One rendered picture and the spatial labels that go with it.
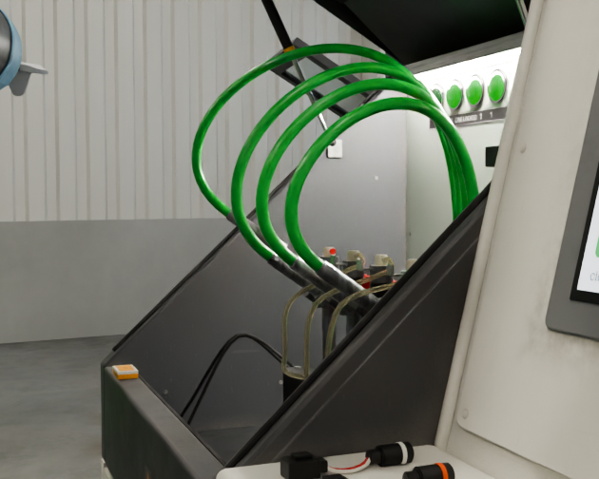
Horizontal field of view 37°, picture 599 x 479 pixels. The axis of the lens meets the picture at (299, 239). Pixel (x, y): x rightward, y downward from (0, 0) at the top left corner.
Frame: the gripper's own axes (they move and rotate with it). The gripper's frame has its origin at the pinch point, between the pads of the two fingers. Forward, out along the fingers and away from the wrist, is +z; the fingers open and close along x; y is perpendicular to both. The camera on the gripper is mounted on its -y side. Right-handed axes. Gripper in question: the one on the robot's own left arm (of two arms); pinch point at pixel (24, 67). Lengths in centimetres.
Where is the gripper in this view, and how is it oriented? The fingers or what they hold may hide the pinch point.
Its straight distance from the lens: 172.6
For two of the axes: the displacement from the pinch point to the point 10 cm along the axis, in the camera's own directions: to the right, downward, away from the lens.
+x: 7.9, 1.7, -6.0
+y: -1.1, 9.9, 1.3
